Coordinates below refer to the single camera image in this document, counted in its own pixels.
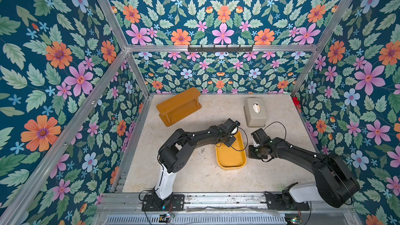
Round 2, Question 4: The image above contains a yellow plastic storage box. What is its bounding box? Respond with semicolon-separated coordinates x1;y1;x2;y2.
216;131;247;170

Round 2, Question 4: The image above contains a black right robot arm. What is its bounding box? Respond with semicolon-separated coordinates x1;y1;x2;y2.
249;138;360;208

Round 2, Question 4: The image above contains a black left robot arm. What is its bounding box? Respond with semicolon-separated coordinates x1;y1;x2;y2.
154;119;240;201

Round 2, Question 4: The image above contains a grey tissue box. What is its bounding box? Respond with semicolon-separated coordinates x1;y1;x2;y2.
243;98;267;128

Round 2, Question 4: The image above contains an orange wooden shelf stand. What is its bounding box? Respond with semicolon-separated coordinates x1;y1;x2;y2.
156;88;202;127

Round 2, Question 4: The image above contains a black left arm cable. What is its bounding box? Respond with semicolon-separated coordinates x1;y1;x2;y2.
215;126;249;152

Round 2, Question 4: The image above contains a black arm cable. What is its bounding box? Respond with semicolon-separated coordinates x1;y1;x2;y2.
263;121;288;141
215;126;249;152

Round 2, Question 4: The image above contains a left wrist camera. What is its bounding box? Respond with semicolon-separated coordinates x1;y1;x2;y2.
224;118;240;135

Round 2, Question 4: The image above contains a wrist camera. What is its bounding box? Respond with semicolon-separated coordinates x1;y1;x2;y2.
251;128;271;147
224;118;240;135

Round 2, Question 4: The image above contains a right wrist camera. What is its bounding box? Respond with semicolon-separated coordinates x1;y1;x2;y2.
251;128;271;147

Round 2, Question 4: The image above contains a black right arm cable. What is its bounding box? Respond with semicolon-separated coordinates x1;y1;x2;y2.
263;121;288;141

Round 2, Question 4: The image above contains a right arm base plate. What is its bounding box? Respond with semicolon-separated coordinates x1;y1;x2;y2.
264;191;310;211

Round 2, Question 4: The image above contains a red object at wall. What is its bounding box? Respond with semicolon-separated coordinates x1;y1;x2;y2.
292;97;301;107

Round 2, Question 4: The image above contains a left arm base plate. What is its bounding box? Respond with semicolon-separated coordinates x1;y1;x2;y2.
142;193;185;212

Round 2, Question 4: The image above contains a black wall hook rail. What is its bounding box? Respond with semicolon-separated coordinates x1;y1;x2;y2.
187;45;254;53

